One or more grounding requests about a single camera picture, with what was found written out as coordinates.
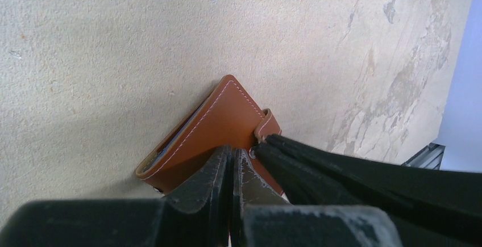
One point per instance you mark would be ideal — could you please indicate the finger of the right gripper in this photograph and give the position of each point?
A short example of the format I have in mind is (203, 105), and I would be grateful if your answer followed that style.
(428, 207)

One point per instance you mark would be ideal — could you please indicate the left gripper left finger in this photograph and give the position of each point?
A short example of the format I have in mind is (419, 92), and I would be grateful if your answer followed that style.
(197, 212)

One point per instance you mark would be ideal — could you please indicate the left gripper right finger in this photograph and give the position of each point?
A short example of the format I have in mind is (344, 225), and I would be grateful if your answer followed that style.
(248, 188)

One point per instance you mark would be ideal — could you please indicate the brown leather card holder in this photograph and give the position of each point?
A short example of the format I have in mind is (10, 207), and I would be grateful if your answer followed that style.
(227, 116)

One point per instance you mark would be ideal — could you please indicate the aluminium frame rail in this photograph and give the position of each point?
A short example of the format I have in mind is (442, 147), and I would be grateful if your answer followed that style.
(430, 157)

